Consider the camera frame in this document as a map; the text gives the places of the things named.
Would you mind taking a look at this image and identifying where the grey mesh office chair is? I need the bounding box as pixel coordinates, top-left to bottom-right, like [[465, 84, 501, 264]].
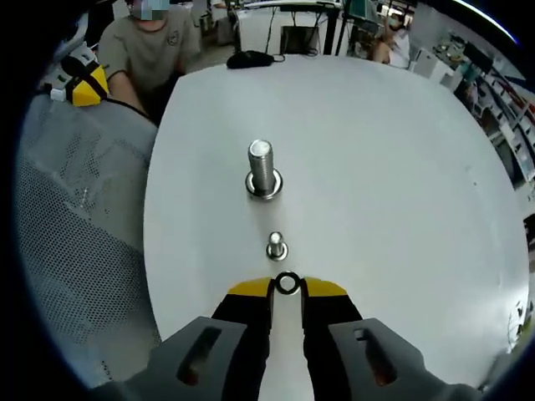
[[18, 94, 163, 389]]

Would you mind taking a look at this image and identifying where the small threaded stud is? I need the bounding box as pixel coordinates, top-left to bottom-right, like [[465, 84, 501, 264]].
[[267, 231, 288, 261]]

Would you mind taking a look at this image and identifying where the large threaded stud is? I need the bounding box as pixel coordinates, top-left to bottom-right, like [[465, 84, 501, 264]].
[[247, 140, 275, 197]]

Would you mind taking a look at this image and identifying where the white low cabinet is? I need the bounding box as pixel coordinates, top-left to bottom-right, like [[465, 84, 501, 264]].
[[411, 48, 441, 79]]

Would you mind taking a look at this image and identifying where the white storage shelving unit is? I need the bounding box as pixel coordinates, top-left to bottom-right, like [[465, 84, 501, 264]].
[[459, 39, 535, 183]]

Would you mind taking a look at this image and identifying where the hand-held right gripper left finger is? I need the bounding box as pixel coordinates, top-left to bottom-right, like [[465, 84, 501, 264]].
[[89, 276, 277, 401]]

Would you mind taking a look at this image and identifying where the black cloth bag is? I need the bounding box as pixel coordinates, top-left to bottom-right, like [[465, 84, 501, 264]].
[[226, 49, 286, 70]]

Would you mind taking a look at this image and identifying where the white side desk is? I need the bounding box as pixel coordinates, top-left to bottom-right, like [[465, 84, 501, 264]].
[[233, 0, 350, 56]]

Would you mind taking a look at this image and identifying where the large metal washer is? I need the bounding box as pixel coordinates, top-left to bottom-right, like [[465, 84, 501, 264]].
[[245, 169, 284, 201]]

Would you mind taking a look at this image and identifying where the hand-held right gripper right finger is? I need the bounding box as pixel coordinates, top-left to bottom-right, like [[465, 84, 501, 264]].
[[298, 275, 484, 401]]

